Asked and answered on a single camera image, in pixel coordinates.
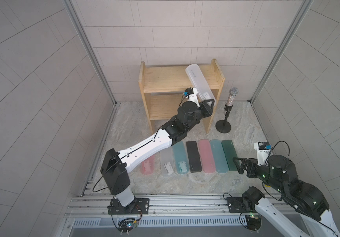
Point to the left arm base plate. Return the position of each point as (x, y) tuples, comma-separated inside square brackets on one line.
[(138, 206)]

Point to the blue-grey pencil case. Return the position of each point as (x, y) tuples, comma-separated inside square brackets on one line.
[(219, 156)]

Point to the black pencil case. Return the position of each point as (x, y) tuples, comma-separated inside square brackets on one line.
[(193, 156)]

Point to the circuit board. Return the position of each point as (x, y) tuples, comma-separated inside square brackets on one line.
[(126, 225), (253, 222)]

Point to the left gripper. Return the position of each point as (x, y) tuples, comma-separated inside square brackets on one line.
[(203, 109)]

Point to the light teal pencil case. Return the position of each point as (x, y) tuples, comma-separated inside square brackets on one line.
[(181, 158)]

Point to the pink pencil case shelf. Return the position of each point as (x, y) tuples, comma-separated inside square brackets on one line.
[(206, 156), (147, 166)]

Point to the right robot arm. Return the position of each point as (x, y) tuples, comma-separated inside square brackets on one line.
[(280, 174)]

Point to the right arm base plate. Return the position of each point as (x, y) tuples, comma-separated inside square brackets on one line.
[(239, 205)]

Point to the wooden two-tier shelf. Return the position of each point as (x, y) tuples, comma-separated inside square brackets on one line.
[(161, 88)]

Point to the dark green pencil case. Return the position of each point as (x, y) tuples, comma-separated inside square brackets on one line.
[(230, 154)]

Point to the white translucent pencil case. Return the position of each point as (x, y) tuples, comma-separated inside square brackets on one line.
[(167, 162)]

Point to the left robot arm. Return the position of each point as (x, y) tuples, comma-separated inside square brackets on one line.
[(117, 165)]

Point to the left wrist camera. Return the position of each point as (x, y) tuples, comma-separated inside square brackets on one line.
[(190, 94)]

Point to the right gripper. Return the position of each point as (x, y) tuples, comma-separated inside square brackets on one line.
[(250, 163)]

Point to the left circuit board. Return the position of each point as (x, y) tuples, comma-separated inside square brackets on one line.
[(126, 225)]

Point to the frosted white pencil case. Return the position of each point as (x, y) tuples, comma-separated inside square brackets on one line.
[(199, 83)]

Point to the aluminium mounting rail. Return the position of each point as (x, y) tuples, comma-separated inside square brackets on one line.
[(160, 205)]

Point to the right circuit board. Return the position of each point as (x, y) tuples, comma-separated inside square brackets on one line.
[(253, 222)]

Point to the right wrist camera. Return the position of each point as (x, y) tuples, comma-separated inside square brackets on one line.
[(263, 149)]

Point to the pink pencil case top shelf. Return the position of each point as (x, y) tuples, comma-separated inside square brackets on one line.
[(147, 166)]

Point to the glitter microphone on stand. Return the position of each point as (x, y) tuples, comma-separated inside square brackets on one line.
[(223, 126)]

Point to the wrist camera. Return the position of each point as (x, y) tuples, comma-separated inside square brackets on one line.
[(190, 94), (263, 149)]

